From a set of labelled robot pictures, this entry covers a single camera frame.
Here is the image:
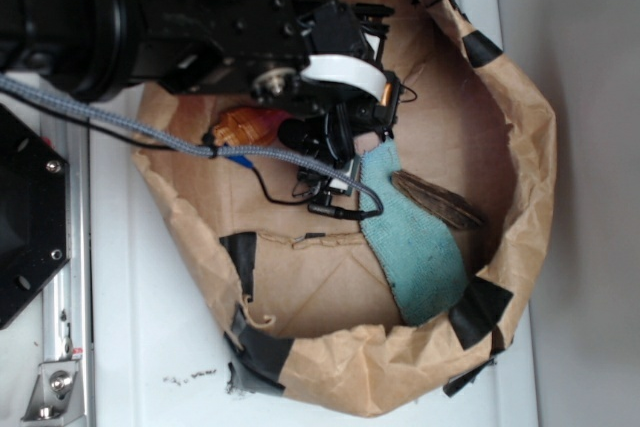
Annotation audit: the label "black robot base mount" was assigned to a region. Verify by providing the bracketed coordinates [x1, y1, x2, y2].
[1, 106, 68, 329]

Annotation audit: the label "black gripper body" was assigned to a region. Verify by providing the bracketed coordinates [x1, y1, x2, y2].
[164, 0, 399, 166]

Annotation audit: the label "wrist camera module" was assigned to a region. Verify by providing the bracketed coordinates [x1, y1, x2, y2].
[292, 167, 362, 221]

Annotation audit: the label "aluminium rail frame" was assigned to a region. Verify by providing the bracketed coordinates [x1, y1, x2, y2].
[20, 117, 96, 426]

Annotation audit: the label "dark wood piece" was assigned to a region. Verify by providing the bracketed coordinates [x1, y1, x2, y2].
[391, 170, 486, 230]

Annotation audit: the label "orange seashell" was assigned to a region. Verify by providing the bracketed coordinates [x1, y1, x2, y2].
[212, 107, 290, 146]

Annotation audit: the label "grey braided cable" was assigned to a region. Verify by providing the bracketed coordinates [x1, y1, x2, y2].
[0, 72, 385, 218]

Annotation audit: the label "crumpled brown paper bag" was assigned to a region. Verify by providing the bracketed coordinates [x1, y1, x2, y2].
[132, 0, 557, 417]

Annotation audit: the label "black cables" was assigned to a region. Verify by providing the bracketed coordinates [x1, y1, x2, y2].
[0, 91, 321, 206]

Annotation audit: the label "teal cloth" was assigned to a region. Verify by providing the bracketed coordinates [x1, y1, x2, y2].
[360, 140, 468, 326]

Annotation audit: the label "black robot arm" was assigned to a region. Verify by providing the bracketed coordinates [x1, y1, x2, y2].
[1, 0, 401, 162]

